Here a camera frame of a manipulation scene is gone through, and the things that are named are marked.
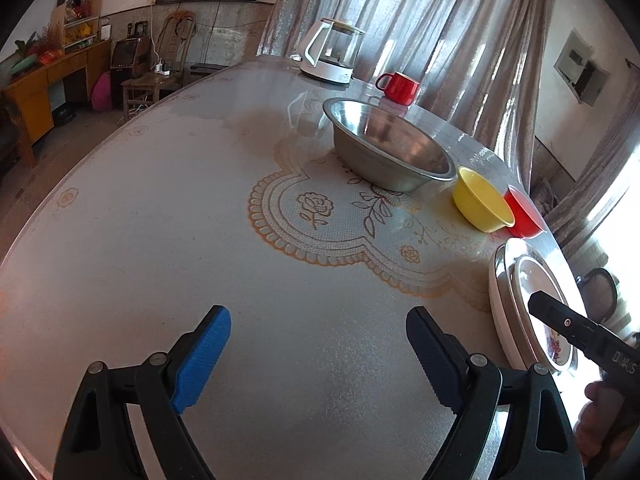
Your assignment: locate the white glass electric kettle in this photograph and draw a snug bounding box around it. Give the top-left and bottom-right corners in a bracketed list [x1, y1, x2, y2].
[291, 18, 366, 84]

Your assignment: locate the wall electrical box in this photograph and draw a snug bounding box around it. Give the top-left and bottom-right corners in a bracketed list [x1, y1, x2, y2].
[554, 30, 612, 106]

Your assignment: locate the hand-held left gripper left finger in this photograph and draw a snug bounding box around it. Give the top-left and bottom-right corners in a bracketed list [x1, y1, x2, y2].
[52, 305, 232, 480]

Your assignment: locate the grey side curtain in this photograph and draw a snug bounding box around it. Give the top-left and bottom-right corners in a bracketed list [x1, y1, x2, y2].
[545, 125, 640, 261]

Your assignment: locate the pink bag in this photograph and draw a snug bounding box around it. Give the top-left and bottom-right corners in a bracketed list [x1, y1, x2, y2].
[91, 72, 115, 112]

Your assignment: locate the yellow plastic bowl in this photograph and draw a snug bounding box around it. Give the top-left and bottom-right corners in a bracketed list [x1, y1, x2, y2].
[452, 167, 516, 233]

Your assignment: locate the red plastic bowl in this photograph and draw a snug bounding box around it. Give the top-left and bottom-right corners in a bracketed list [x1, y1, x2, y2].
[502, 185, 546, 239]

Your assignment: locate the person's right hand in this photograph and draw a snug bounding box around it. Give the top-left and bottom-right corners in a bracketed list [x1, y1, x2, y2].
[574, 381, 640, 461]

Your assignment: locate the wooden desk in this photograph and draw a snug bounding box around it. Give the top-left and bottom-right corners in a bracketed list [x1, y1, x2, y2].
[0, 40, 112, 143]

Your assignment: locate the desk shelf with ornaments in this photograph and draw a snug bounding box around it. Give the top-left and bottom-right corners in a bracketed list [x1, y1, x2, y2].
[57, 0, 103, 51]

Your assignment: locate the red mug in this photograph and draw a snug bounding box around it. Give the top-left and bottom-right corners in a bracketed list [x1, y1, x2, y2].
[375, 72, 420, 106]

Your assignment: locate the small old television set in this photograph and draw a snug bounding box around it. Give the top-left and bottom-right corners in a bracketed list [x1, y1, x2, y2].
[111, 38, 151, 81]

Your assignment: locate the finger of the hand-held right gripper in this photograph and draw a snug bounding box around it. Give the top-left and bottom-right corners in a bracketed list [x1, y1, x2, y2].
[529, 291, 608, 358]

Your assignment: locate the white plate with red characters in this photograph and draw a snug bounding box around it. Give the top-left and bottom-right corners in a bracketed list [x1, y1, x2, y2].
[512, 250, 577, 368]

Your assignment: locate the oval plate with floral rim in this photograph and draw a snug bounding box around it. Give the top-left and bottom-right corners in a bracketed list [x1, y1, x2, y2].
[489, 237, 576, 373]

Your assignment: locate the stainless steel basin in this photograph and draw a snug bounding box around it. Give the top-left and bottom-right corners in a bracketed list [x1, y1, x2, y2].
[323, 98, 457, 192]

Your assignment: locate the grey sheer curtain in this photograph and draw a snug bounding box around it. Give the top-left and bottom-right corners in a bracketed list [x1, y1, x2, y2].
[257, 0, 558, 181]

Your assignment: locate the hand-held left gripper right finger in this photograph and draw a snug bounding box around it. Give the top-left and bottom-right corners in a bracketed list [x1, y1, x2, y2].
[406, 306, 586, 480]

